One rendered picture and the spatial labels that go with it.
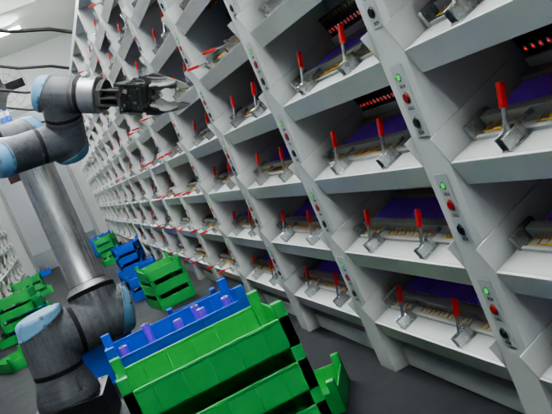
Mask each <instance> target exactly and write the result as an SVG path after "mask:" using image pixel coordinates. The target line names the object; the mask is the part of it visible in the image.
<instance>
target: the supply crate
mask: <svg viewBox="0 0 552 414"><path fill-rule="evenodd" d="M216 283H217V285H218V288H219V292H216V293H215V294H213V295H211V296H209V297H206V298H204V299H202V300H200V301H198V302H196V303H194V304H198V306H199V307H202V306H203V307H204V308H205V310H206V313H207V316H204V317H202V318H200V319H198V320H195V317H194V315H193V314H192V312H191V308H190V307H191V306H192V305H194V304H192V305H190V306H188V307H186V308H184V309H182V310H179V311H177V312H175V313H173V314H171V315H169V316H167V317H165V318H163V319H161V320H159V321H157V322H155V323H153V324H150V328H151V329H152V331H153V333H154V336H155V338H156V340H155V341H153V342H152V343H148V341H147V339H146V337H145V334H144V332H143V330H142V329H140V330H138V331H136V332H134V333H132V334H129V335H127V336H126V337H124V338H121V339H119V340H117V341H116V342H114V343H113V341H112V339H111V337H110V335H109V333H106V334H104V335H102V336H100V338H101V340H102V342H103V345H104V347H105V350H104V351H105V353H106V356H107V358H108V360H109V361H110V360H112V359H113V358H115V357H120V359H121V362H122V364H123V366H124V368H125V367H127V366H129V365H131V364H133V363H135V362H137V361H139V360H141V359H143V358H145V357H147V356H149V355H151V354H153V353H155V352H157V351H160V350H162V349H164V348H166V347H168V346H170V345H172V344H174V343H176V342H178V341H180V340H182V339H184V338H186V337H188V336H190V335H192V334H194V333H196V332H198V331H200V330H202V329H204V328H206V327H208V326H210V325H212V324H214V323H217V322H219V321H220V320H223V319H225V318H227V317H229V316H230V315H233V314H235V313H237V312H238V311H241V310H243V309H245V308H247V307H248V306H250V305H251V304H250V302H249V301H248V299H247V296H246V292H245V290H244V288H243V286H242V285H241V284H239V285H237V286H236V287H233V288H232V289H230V288H229V286H228V283H227V281H226V279H225V278H221V279H219V280H217V281H216ZM225 295H226V296H227V295H229V297H230V299H231V302H232V303H231V304H229V305H227V306H223V303H222V301H221V298H222V297H223V296H225ZM178 318H181V319H182V322H183V324H184V325H185V326H184V327H182V328H180V329H178V330H176V328H175V326H174V324H173V321H174V320H175V319H178ZM121 345H127V347H128V349H129V351H130V353H128V354H126V355H125V356H121V353H120V352H119V350H118V348H119V347H120V346H121Z"/></svg>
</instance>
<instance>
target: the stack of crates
mask: <svg viewBox="0 0 552 414"><path fill-rule="evenodd" d="M246 296H247V299H248V301H249V302H250V304H251V305H250V306H248V307H247V308H245V309H243V310H240V311H238V312H237V313H235V314H233V315H230V316H229V317H227V318H225V319H223V320H220V321H219V322H217V323H214V324H212V325H210V326H208V327H206V328H204V329H202V330H200V331H198V332H196V333H194V334H192V335H190V336H188V337H186V338H184V339H182V340H180V341H178V342H176V343H174V344H172V345H170V346H168V347H166V348H164V349H162V350H160V351H157V352H155V353H153V354H151V355H149V356H147V357H145V358H143V359H141V360H139V361H137V362H135V363H133V364H131V365H129V366H127V367H125V368H124V366H123V364H122V362H121V359H120V357H119V356H117V357H115V358H113V359H112V360H110V361H109V364H110V366H111V367H112V369H113V372H114V374H115V376H116V380H115V382H116V385H117V387H118V389H119V391H120V393H121V395H122V398H123V400H124V402H125V404H126V406H127V408H128V411H129V412H130V414H332V412H331V411H330V409H329V405H328V403H327V402H326V399H325V398H324V395H323V393H322V390H321V388H320V386H319V383H318V381H317V379H316V377H315V374H314V371H313V370H312V368H311V364H310V362H309V361H308V359H307V356H306V354H305V352H304V350H303V347H302V345H301V342H300V340H299V338H298V336H297V333H296V331H295V329H294V327H293V325H292V322H291V320H290V318H289V315H288V313H287V311H286V309H285V306H284V304H283V302H282V301H281V300H277V301H274V302H272V303H270V304H269V306H268V305H266V304H264V303H263V302H262V301H261V299H260V295H259V293H258V292H257V291H256V290H253V291H251V292H248V293H247V294H246Z"/></svg>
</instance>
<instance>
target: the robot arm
mask: <svg viewBox="0 0 552 414"><path fill-rule="evenodd" d="M164 88H169V89H173V88H179V89H189V85H187V84H185V83H184V82H182V81H179V80H176V79H173V78H171V77H168V76H163V75H160V74H157V73H149V74H146V75H140V76H139V78H138V79H136V78H135V77H134V78H132V80H125V81H121V82H117V83H113V87H112V86H111V83H110V81H109V80H104V79H103V78H102V76H90V74H89V73H85V76H65V75H54V74H50V75H42V76H38V77H37V78H36V79H35V80H34V83H33V85H32V87H31V92H30V101H31V105H32V107H33V109H34V110H35V111H36V112H38V113H43V115H44V120H45V124H46V126H44V125H43V123H42V122H41V121H40V120H39V119H38V118H37V117H34V116H28V117H20V118H18V119H17V120H15V121H11V122H7V123H4V124H2V125H0V178H6V177H13V176H14V175H16V174H19V176H20V178H21V181H22V183H23V185H24V187H25V190H26V192H27V195H28V196H29V198H30V202H31V204H32V205H33V207H34V211H35V213H36V214H37V217H38V219H39V221H40V224H41V226H42V228H43V230H44V233H45V235H46V237H47V239H48V242H49V244H50V246H51V248H52V250H53V253H54V255H55V257H56V259H57V262H58V264H59V267H60V269H61V271H62V274H63V276H64V278H65V279H66V282H67V285H68V287H69V289H70V291H69V294H68V296H67V301H68V303H69V306H66V307H63V308H62V305H61V304H60V303H55V304H53V305H50V306H46V307H44V308H42V309H40V310H37V311H36V312H34V313H33V314H31V315H28V316H26V317H25V318H24V319H23V320H21V321H20V322H19V323H18V324H17V325H16V327H15V332H16V336H17V339H18V343H19V345H20V347H21V350H22V352H23V355H24V357H25V360H26V363H27V365H28V367H29V369H30V373H31V374H32V377H33V379H34V382H35V385H36V407H37V408H38V411H39V413H50V412H56V411H59V410H62V409H64V408H67V407H69V406H72V405H74V404H76V403H78V402H80V401H82V400H84V399H86V398H88V397H89V396H90V395H92V394H93V393H95V392H96V391H97V390H98V389H99V387H100V383H99V380H98V378H97V377H96V376H95V375H94V374H93V372H92V371H91V370H90V369H89V368H88V367H87V366H86V365H85V363H84V361H83V359H82V356H81V355H82V354H84V353H86V352H89V351H91V350H93V349H95V348H97V347H100V346H102V345H103V342H102V340H101V338H100V336H102V335H104V334H106V333H109V335H110V337H111V339H112V340H114V339H116V338H120V337H122V336H123V335H124V334H127V333H129V332H131V331H132V330H133V329H134V328H135V326H136V312H135V308H134V305H133V303H132V299H131V296H130V294H129V292H128V291H127V289H126V287H125V286H124V285H123V284H121V283H119V284H117V285H116V284H115V282H114V281H113V278H110V277H108V276H105V275H104V273H103V271H102V269H101V267H100V265H99V262H98V260H97V258H96V256H95V254H94V251H93V249H92V247H91V245H90V242H89V240H88V238H87V236H86V234H85V231H84V228H83V227H82V225H81V222H80V220H79V218H78V216H77V214H76V211H75V209H74V207H73V205H72V202H71V200H70V198H69V195H68V194H67V191H66V189H65V186H64V185H63V183H62V179H61V178H60V176H59V174H58V171H57V169H56V167H55V165H54V161H55V162H56V163H59V164H61V165H68V164H71V163H77V162H79V161H81V160H82V159H83V158H84V157H85V156H86V155H87V154H88V152H89V144H88V136H87V135H86V132H85V125H84V122H83V117H82V113H97V114H100V113H102V112H103V111H104V110H108V109H110V107H119V113H120V114H140V115H141V114H142V113H147V114H148V115H159V114H162V113H170V112H174V111H177V110H181V109H183V108H185V107H187V106H188V105H190V103H188V102H186V101H181V102H177V101H172V102H169V101H167V100H165V99H157V100H156V101H155V102H154V99H153V98H152V96H153V95H155V90H163V89H164ZM152 102H154V103H152ZM151 103H152V104H151ZM122 110H123V111H122ZM133 110H141V112H140V111H133Z"/></svg>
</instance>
